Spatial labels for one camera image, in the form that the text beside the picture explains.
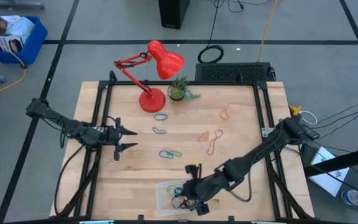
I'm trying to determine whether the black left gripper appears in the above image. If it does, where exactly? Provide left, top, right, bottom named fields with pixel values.
left=105, top=117, right=139, bottom=162

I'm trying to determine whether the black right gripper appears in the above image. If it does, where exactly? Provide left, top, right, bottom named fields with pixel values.
left=181, top=164, right=219, bottom=217

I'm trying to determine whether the long black rubber band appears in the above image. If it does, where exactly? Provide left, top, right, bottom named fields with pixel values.
left=170, top=197, right=188, bottom=210

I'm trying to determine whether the thin red rubber band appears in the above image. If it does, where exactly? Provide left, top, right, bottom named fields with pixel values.
left=206, top=129, right=224, bottom=156

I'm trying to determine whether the clear plastic bin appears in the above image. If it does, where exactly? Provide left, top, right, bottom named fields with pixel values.
left=155, top=179, right=204, bottom=218

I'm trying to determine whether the red desk lamp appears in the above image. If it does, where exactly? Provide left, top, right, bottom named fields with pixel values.
left=113, top=39, right=186, bottom=113

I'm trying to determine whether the potted succulent plant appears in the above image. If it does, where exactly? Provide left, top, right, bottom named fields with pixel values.
left=167, top=75, right=201, bottom=102

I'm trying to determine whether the blue plastic storage tub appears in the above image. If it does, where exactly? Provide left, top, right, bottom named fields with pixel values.
left=0, top=15, right=48, bottom=65

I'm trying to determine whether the yellow plastic clamp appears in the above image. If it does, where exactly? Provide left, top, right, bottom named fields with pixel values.
left=289, top=105, right=303, bottom=118

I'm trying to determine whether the black computer tower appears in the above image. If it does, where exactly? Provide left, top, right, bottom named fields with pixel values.
left=158, top=0, right=191, bottom=30

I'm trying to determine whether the black metal bar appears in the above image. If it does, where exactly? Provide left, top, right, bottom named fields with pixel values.
left=303, top=144, right=358, bottom=178

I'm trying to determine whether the white printed cardboard box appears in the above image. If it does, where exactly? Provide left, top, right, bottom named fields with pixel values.
left=0, top=15, right=21, bottom=35
left=0, top=34, right=24, bottom=53

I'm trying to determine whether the white plastic bottle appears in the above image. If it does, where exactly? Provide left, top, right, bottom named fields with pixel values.
left=341, top=187, right=358, bottom=206

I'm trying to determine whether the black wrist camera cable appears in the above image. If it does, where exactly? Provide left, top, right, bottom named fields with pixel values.
left=103, top=115, right=119, bottom=129

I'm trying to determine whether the black aluminium table frame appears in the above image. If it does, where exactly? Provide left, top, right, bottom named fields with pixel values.
left=50, top=70, right=315, bottom=224

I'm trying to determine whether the coiled black cable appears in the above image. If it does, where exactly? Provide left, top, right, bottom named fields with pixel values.
left=196, top=0, right=225, bottom=64

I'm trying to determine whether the yellow floor cable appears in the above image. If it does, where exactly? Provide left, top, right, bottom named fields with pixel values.
left=0, top=25, right=27, bottom=100
left=257, top=0, right=279, bottom=62

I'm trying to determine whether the white cable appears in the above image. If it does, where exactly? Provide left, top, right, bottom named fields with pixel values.
left=298, top=110, right=318, bottom=126

